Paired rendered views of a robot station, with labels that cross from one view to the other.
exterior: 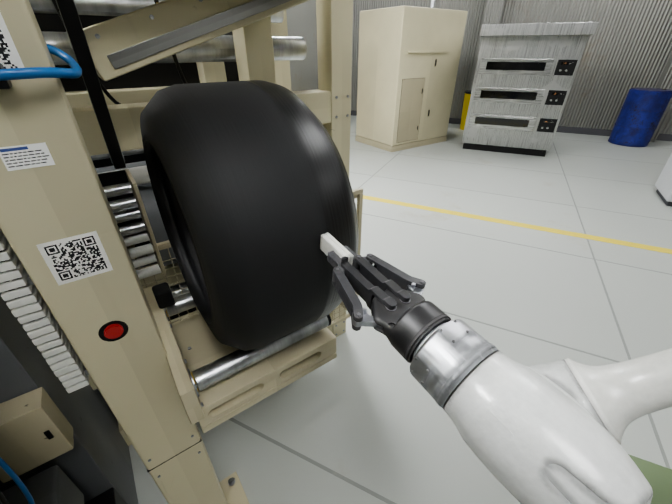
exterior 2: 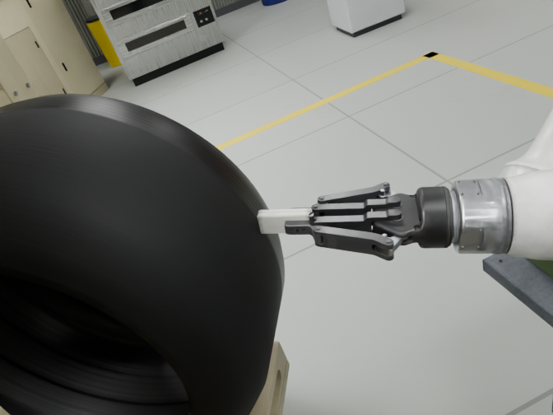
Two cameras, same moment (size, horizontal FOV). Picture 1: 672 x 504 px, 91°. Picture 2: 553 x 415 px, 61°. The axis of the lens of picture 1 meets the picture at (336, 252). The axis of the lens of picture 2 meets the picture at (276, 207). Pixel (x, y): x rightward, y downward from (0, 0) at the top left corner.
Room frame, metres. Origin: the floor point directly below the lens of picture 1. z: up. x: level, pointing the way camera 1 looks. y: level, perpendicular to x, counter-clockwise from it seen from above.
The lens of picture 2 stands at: (0.03, 0.28, 1.58)
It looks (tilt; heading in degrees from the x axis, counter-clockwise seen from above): 33 degrees down; 326
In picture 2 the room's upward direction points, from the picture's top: 20 degrees counter-clockwise
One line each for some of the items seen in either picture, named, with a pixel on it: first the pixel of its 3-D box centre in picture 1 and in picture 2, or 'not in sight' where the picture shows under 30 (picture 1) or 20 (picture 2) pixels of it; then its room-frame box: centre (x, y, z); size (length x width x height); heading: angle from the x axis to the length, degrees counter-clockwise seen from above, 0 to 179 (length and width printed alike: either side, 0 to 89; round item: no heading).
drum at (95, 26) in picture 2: (472, 110); (110, 39); (7.47, -2.90, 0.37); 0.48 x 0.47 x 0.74; 155
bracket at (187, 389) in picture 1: (171, 344); not in sight; (0.55, 0.39, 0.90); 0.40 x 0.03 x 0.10; 36
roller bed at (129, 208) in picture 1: (110, 232); not in sight; (0.83, 0.65, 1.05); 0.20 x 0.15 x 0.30; 126
